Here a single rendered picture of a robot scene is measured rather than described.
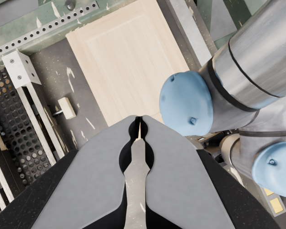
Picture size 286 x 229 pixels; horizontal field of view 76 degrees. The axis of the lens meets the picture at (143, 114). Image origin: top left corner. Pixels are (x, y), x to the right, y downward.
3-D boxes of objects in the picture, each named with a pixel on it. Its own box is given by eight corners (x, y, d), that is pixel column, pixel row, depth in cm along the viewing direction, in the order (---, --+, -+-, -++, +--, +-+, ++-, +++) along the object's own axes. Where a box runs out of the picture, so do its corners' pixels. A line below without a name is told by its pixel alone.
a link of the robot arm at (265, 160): (324, 135, 24) (330, 201, 24) (268, 129, 35) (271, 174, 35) (263, 140, 24) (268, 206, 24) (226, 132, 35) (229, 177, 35)
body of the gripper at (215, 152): (193, 138, 51) (208, 145, 39) (221, 124, 51) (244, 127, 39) (205, 162, 51) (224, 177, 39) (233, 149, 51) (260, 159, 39)
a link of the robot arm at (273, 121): (258, 53, 23) (266, 142, 23) (300, 60, 28) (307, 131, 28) (208, 69, 30) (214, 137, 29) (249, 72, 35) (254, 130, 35)
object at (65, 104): (67, 97, 72) (64, 97, 69) (76, 116, 72) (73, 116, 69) (61, 101, 72) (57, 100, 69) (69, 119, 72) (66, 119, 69)
